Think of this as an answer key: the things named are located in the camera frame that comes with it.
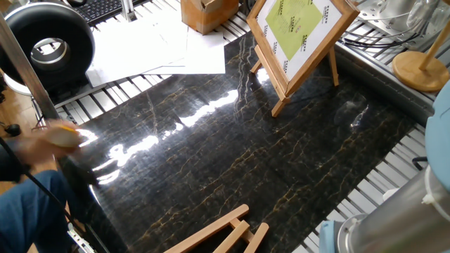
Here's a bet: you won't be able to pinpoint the person's left hand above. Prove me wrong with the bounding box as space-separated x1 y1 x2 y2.
13 131 77 166

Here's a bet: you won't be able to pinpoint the wooden photo frame green print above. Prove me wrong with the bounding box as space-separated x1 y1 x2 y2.
245 0 361 98

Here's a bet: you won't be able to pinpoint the left forearm navy sleeve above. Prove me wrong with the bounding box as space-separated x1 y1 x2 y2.
0 140 30 182

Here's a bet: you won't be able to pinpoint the small black floor object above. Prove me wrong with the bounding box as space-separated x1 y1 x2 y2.
4 122 21 137

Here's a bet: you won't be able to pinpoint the white round disc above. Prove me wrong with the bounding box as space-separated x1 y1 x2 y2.
2 72 33 97

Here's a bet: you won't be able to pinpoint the blue jeans leg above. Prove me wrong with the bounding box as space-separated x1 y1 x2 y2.
0 170 89 253

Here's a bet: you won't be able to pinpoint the white paper sheet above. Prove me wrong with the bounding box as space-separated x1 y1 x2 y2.
86 10 189 88
143 27 226 75

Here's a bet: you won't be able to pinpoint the black keyboard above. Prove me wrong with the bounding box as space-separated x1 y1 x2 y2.
75 0 141 25

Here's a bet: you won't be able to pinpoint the black marble pattern sheet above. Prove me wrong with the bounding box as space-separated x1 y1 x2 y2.
54 31 418 253

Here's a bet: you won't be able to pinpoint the small wooden easel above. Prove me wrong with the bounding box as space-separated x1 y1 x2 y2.
164 204 270 253

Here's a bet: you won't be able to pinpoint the brown cardboard box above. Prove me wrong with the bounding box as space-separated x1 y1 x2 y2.
180 0 240 35

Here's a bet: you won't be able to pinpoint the grey aluminium beam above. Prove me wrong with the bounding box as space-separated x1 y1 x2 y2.
333 41 437 124

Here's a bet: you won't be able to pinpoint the silver perforated metal plate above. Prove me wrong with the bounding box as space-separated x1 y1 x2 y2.
356 0 423 36

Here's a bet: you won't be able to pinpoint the wooden round stand with pole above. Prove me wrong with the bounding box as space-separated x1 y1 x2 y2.
392 19 450 93

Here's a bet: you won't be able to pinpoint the clear plastic bag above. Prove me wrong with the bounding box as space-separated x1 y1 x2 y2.
406 0 450 34

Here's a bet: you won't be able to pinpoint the thin black cable loop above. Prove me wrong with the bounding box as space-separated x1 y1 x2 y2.
30 115 49 133

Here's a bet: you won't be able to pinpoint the thick black cable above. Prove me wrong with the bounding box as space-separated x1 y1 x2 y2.
0 136 110 253

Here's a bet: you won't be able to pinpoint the aluminium frame post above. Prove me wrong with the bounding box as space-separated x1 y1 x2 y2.
0 13 60 122

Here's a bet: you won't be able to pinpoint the silver metal bracket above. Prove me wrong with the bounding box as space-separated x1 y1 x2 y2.
66 223 96 253

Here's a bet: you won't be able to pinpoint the black ring light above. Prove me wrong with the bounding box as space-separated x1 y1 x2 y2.
0 1 96 92

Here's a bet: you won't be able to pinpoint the short silver metal post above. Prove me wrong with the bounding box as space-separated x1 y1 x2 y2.
119 0 138 22

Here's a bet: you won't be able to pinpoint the tall wooden easel bracket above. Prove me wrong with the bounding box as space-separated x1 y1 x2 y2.
250 44 340 118

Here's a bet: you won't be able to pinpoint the black background cables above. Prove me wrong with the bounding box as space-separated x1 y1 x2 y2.
342 31 423 49

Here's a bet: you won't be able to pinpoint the black power strip cable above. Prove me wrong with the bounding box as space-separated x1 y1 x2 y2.
411 156 428 171

